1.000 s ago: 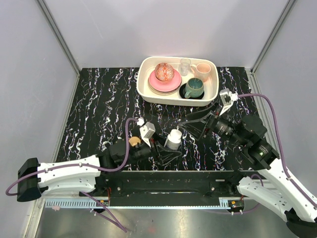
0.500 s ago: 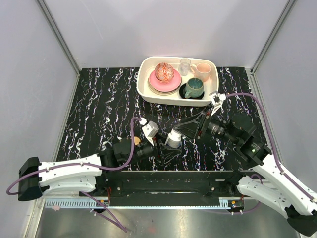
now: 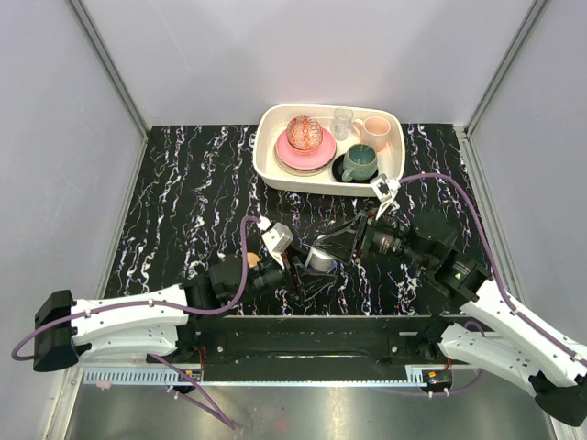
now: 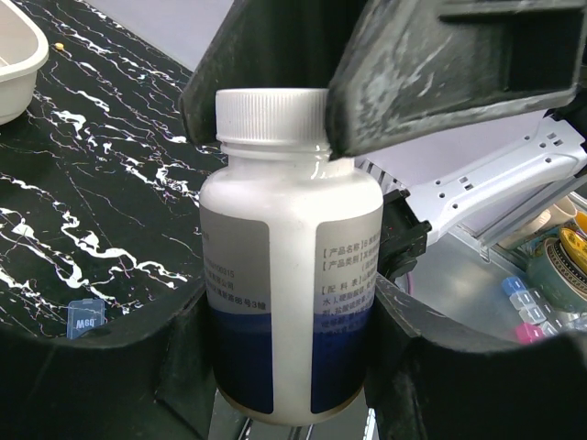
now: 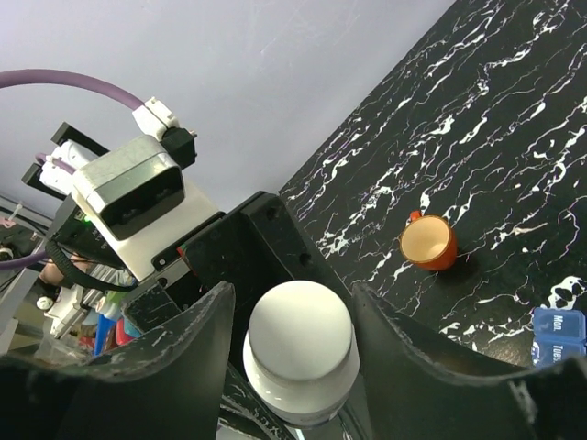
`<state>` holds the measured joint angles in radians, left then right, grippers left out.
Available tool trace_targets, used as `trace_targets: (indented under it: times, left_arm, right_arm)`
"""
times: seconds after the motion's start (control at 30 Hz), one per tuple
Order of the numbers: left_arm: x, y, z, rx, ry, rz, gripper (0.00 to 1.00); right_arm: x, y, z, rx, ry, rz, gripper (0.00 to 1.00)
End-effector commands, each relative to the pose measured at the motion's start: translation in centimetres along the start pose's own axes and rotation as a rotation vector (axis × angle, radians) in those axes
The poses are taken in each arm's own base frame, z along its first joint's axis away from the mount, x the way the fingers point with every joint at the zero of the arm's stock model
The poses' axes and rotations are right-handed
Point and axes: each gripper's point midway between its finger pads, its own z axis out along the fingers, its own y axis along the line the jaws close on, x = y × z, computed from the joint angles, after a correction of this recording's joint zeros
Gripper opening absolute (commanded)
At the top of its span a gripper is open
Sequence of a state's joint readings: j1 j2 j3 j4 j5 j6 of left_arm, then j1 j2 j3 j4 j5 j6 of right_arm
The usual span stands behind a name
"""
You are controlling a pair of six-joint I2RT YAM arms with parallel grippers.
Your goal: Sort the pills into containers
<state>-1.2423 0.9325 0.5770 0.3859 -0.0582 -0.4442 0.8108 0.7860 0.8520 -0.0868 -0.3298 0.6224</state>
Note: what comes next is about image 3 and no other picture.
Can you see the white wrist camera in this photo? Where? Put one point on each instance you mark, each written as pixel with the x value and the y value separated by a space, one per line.
pixel 385 190
pixel 276 237

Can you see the black saucer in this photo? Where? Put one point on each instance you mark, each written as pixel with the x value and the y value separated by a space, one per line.
pixel 337 171

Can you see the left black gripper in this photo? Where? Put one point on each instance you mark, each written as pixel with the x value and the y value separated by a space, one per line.
pixel 311 282

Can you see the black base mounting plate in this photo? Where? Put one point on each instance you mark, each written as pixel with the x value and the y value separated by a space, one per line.
pixel 310 349

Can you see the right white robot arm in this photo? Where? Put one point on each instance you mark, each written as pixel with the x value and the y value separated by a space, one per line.
pixel 533 355

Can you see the orange patterned bowl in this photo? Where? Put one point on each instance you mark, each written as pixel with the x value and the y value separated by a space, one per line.
pixel 304 133

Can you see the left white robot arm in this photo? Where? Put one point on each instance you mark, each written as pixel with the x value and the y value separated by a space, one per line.
pixel 70 331

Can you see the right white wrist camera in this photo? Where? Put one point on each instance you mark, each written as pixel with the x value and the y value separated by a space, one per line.
pixel 385 190

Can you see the pink ceramic mug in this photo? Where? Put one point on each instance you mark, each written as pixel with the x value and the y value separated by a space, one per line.
pixel 373 131

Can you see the clear drinking glass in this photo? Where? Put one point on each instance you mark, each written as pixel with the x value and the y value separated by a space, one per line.
pixel 342 123

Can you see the white slotted cable duct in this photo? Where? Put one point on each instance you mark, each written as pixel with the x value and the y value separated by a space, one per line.
pixel 167 377

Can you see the white pill bottle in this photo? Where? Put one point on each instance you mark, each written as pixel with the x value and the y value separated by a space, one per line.
pixel 319 260

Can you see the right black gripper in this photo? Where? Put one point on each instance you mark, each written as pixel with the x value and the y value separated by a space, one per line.
pixel 343 246

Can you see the white rectangular dish tub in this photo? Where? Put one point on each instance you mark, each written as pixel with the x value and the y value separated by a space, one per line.
pixel 391 161

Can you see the cream plate under pink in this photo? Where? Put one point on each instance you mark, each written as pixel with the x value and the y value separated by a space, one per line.
pixel 296 172

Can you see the green ceramic mug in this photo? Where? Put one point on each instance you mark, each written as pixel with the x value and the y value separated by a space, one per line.
pixel 359 163

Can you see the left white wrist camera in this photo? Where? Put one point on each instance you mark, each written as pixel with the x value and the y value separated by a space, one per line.
pixel 276 237

